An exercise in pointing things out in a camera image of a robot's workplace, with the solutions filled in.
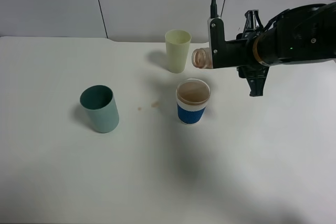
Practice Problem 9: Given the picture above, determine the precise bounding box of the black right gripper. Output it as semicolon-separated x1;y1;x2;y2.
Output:
224;9;269;97

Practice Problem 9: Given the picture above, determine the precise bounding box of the clear plastic drink bottle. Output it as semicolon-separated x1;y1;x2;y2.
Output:
192;48;213;69

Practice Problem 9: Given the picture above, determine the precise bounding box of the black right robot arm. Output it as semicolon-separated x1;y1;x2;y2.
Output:
221;3;335;67

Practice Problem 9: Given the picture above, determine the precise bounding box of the glass cup with blue sleeve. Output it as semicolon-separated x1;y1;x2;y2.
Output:
175;78;211;124

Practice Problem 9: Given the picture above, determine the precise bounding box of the pale yellow-green plastic cup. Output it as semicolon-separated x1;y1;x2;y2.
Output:
165;29;192;73

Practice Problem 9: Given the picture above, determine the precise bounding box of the teal green plastic cup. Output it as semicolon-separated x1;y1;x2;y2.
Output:
80;85;119;133

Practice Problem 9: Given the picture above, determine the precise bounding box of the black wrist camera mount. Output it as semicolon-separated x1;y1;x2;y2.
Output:
207;16;253;69

